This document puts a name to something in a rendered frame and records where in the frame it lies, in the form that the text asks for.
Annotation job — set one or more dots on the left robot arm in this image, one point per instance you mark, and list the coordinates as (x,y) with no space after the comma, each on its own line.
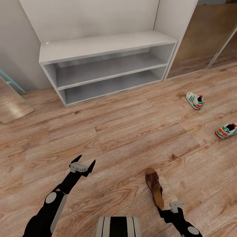
(44,223)

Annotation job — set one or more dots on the sandal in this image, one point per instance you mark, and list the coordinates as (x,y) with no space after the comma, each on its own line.
(152,181)

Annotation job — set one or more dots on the gym shoe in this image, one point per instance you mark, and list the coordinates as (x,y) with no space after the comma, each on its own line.
(195,100)
(227,130)

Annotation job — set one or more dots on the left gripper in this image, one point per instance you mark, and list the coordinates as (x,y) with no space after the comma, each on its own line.
(74,177)

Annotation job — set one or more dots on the standing mirror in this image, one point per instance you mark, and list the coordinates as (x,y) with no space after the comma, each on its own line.
(12,105)

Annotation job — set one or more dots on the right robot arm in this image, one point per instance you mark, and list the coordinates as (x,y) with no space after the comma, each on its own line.
(175,216)

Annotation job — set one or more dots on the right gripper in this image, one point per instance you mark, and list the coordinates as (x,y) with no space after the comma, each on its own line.
(169,216)

